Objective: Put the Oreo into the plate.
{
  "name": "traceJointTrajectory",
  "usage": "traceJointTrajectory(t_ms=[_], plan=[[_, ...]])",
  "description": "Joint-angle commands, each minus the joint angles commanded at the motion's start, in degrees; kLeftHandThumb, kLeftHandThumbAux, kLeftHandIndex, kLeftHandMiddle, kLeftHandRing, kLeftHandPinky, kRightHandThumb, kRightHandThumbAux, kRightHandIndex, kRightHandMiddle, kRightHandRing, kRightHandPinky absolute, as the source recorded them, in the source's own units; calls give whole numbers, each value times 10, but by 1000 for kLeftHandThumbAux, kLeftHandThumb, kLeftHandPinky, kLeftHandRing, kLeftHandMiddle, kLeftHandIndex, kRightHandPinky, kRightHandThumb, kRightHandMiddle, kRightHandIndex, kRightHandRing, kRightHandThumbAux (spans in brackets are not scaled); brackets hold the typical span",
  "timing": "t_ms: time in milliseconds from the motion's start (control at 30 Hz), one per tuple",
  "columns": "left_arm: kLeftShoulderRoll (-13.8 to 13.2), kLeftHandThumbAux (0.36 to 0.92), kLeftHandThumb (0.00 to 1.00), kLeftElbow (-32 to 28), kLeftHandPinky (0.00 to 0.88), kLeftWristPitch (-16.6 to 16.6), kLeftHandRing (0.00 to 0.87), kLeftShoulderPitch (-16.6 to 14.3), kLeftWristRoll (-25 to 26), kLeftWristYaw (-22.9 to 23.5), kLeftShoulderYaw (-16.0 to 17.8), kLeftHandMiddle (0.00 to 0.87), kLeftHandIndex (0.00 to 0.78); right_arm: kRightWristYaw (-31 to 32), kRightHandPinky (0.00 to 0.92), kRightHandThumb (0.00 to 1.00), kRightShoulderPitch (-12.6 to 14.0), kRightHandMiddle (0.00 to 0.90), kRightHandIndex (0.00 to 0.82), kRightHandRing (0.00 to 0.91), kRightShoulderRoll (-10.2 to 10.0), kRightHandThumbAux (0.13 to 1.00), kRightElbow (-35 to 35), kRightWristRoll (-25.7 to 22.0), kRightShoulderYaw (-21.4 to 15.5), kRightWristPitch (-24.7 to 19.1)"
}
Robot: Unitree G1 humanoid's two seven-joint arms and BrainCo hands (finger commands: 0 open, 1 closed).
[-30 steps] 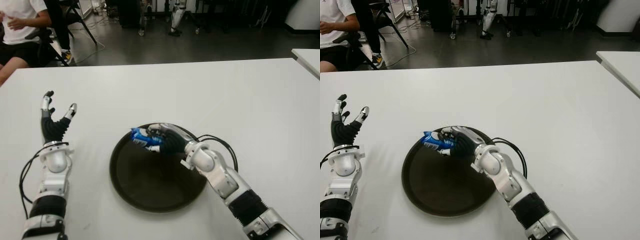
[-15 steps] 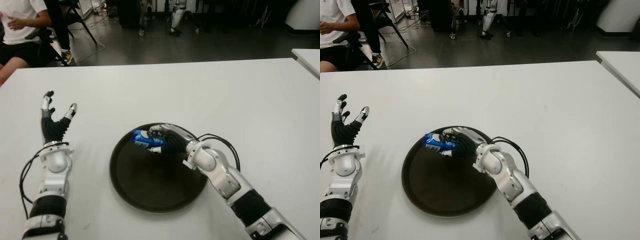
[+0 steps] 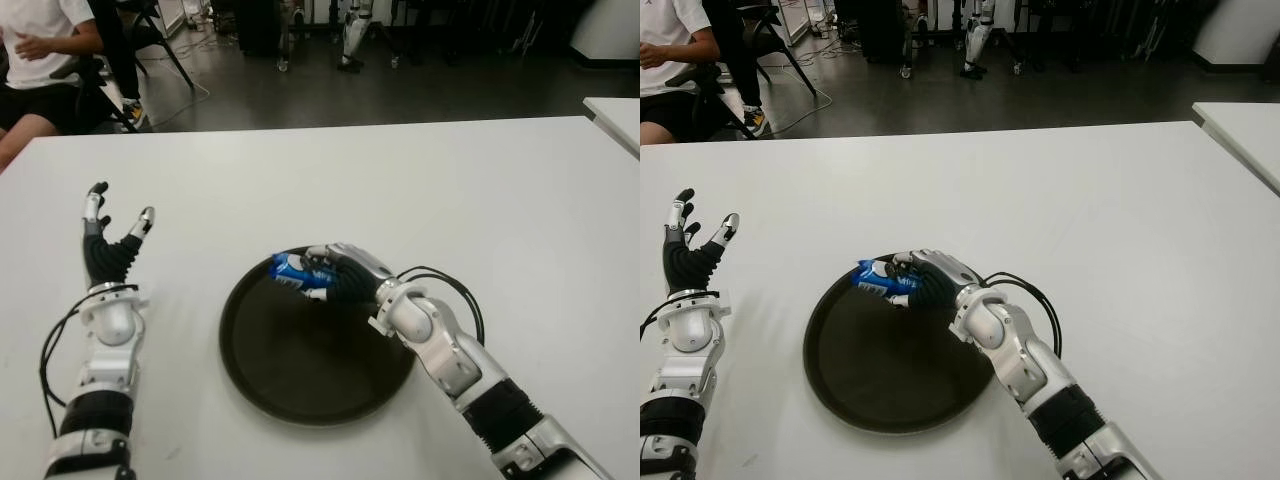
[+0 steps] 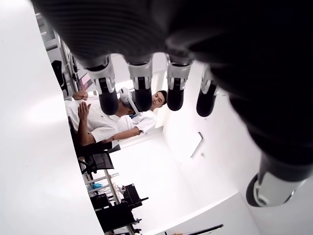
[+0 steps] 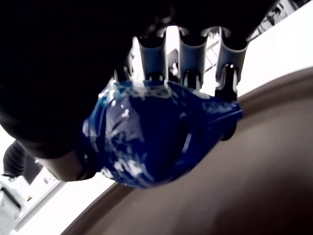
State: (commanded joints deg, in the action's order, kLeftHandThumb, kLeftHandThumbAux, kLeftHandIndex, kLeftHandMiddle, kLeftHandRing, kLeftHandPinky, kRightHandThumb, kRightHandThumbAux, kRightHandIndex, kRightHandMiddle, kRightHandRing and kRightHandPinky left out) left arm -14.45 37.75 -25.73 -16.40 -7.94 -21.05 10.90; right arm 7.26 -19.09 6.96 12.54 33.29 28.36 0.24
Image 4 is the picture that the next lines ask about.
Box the black office chair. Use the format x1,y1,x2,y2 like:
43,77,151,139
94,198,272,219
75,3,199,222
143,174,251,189
67,117,122,181

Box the computer monitor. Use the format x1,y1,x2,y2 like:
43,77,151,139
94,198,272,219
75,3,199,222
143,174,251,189
77,70,93,91

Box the black equipment rack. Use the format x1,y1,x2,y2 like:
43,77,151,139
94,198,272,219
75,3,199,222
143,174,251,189
89,182,150,235

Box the seated person white shirt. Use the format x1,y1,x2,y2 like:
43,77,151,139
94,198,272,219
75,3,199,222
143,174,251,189
65,90,135,147

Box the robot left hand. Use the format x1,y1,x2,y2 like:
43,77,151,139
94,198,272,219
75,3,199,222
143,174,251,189
30,0,313,208

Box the white VR headset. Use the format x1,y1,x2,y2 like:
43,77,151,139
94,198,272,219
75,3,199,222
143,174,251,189
118,87,144,118

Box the grey metal handle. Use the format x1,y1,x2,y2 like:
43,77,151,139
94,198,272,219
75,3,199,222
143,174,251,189
190,131,204,159

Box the standing person black trousers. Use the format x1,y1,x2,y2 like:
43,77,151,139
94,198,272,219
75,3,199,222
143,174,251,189
101,90,168,144

